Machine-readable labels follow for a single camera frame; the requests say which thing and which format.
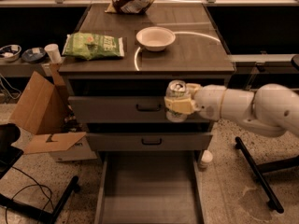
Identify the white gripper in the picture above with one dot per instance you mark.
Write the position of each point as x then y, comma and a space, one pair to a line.
207, 102

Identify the silver 7up can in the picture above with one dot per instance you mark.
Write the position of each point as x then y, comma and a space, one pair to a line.
176, 89

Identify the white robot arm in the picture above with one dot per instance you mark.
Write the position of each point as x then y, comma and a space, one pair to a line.
270, 111

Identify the grey middle drawer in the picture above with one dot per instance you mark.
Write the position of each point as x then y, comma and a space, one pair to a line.
148, 141

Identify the grey drawer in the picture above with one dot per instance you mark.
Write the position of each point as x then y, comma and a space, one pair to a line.
159, 187
118, 109
148, 141

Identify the grey drawer cabinet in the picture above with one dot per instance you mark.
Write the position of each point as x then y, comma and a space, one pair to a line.
196, 56

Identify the grey bottom drawer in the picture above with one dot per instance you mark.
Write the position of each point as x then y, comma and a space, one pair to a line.
159, 187

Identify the grey top drawer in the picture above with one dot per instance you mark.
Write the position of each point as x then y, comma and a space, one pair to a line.
118, 109

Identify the white bottle on floor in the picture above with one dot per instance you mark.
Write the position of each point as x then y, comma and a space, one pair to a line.
206, 159

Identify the black stand leg right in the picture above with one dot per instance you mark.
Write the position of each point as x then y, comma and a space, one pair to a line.
260, 169

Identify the green chip bag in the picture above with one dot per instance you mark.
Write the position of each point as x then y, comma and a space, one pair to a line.
88, 46

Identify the open cardboard box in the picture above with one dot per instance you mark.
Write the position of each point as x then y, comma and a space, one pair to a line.
41, 111

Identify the white paper cup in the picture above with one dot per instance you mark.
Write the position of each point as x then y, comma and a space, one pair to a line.
53, 52

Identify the blue bowl on shelf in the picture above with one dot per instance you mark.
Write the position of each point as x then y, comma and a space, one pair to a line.
34, 55

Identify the low grey shelf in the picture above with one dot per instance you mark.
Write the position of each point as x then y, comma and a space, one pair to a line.
20, 68

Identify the black chair seat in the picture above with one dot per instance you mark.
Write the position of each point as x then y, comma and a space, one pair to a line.
9, 134

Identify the blue white bowl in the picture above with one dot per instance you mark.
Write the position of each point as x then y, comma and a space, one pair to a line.
10, 53

